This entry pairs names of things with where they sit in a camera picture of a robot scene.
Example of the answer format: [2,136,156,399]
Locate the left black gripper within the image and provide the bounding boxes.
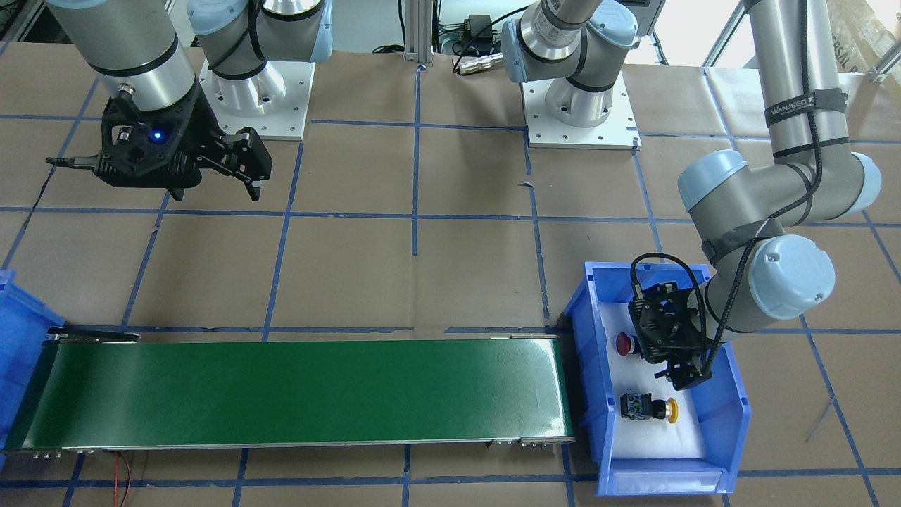
[629,282,708,391]

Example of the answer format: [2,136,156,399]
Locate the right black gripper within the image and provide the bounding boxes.
[93,84,272,201]

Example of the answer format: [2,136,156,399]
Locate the yellow push button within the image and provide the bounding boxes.
[619,394,679,424]

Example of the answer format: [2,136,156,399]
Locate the red push button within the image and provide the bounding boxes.
[615,332,641,357]

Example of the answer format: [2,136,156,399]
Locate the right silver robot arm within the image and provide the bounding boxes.
[47,1,334,200]

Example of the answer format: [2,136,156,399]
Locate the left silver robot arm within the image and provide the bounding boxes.
[501,1,881,390]

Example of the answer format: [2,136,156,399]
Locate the blue source bin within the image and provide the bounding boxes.
[564,262,752,496]

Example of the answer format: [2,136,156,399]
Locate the white foam pad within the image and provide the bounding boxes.
[598,303,707,459]

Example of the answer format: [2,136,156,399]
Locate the blue destination bin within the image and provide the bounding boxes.
[1,270,65,466]

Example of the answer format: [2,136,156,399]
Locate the green conveyor belt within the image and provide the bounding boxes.
[2,337,575,453]

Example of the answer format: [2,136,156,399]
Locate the silver cylindrical connector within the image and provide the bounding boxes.
[455,54,504,76]

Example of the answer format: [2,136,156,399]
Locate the black power adapter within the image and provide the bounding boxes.
[455,14,495,56]

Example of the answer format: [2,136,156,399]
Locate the cardboard box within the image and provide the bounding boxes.
[826,1,899,72]

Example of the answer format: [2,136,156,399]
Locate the black braided cable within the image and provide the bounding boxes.
[629,0,828,374]

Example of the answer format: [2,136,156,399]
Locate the aluminium frame post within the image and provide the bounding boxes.
[399,1,436,68]

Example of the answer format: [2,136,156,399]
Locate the red thin wire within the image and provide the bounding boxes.
[113,451,134,507]

